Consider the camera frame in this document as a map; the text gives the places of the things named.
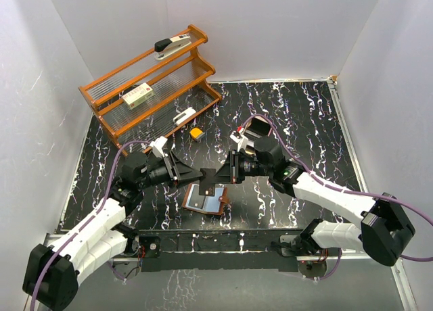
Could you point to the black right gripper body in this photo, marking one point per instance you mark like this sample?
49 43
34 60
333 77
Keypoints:
249 166

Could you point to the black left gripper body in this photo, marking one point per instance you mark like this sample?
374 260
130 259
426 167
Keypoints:
157 174

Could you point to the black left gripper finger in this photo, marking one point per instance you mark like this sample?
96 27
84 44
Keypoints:
179 183
183 172

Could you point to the black VIP credit card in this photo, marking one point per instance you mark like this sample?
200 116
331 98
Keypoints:
207 182

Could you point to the grey credit card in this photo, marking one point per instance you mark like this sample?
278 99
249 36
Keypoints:
196 202

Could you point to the brown leather card holder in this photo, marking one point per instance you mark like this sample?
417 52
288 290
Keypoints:
212 205

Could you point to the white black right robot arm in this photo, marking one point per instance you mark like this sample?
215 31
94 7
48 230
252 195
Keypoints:
377 226

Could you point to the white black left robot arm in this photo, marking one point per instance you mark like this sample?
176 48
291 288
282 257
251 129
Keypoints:
54 272

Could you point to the cream oval card tray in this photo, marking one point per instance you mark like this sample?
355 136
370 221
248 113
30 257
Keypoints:
250 145

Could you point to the yellow grey eraser block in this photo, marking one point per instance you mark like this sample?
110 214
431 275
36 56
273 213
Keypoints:
196 134

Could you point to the small white black device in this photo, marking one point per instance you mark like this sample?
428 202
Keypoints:
183 116

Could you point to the orange wooden shelf rack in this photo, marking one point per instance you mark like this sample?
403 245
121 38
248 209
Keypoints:
155 93

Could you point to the white staples box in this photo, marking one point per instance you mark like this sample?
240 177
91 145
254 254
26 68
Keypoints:
138 95

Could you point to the black white stapler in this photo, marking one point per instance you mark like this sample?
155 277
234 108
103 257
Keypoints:
169 46

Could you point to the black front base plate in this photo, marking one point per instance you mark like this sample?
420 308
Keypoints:
245 249

